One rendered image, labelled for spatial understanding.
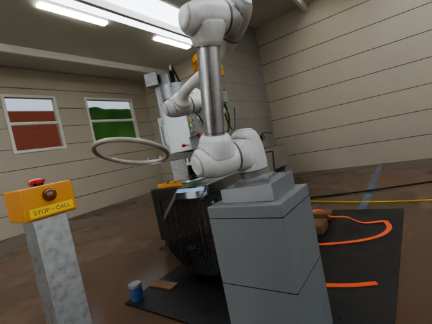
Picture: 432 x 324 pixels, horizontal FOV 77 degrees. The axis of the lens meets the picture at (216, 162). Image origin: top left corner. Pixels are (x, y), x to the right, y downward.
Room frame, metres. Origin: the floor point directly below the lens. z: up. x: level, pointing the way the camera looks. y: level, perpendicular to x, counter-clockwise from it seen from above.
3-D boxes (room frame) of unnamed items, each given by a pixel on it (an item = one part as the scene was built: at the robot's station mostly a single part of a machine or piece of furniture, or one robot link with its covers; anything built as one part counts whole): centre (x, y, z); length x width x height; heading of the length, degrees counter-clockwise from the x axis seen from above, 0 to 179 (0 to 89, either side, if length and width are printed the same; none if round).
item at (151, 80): (3.22, 0.53, 2.00); 0.20 x 0.18 x 0.15; 53
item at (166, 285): (2.26, 0.65, 0.02); 0.25 x 0.10 x 0.01; 57
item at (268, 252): (1.40, -0.19, 0.40); 0.50 x 0.50 x 0.80; 54
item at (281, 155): (5.91, -1.06, 0.43); 1.30 x 0.62 x 0.86; 144
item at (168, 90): (2.66, 0.06, 1.60); 0.96 x 0.25 x 0.17; 152
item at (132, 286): (2.13, 0.84, 0.08); 0.10 x 0.10 x 0.13
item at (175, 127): (2.42, 0.18, 1.30); 0.36 x 0.22 x 0.45; 152
